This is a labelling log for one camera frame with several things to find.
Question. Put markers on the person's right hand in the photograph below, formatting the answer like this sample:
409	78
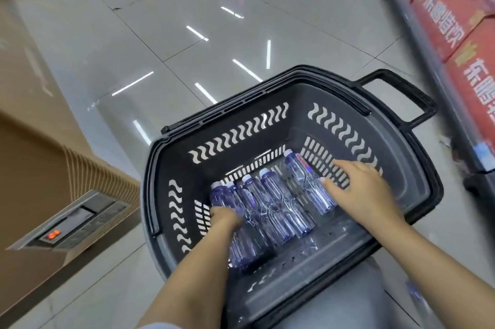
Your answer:
369	197

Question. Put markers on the person's left hand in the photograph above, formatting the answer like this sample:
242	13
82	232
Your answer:
227	219

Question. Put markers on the person's left fingers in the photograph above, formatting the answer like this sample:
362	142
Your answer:
217	213

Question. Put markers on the person's right thumb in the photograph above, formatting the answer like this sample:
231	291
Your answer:
332	187

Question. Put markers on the clear blue-tinted water bottle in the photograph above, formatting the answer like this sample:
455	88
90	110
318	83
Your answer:
288	205
255	243
236	253
305	176
267	216

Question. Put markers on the person's right forearm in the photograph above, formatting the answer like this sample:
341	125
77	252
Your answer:
437	270

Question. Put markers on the person's left forearm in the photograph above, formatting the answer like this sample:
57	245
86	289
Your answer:
193	278

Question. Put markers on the black grey plastic shopping basket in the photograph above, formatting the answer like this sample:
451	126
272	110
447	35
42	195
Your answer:
332	108

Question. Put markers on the silver control panel red display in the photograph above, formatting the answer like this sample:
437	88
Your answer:
73	220

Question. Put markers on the grey metal store shelf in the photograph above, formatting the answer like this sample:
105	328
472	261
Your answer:
433	69

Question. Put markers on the red drink carton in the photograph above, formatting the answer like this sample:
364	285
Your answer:
452	11
477	85

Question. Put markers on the brown wood-look chest cabinet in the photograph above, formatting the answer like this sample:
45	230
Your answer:
42	147

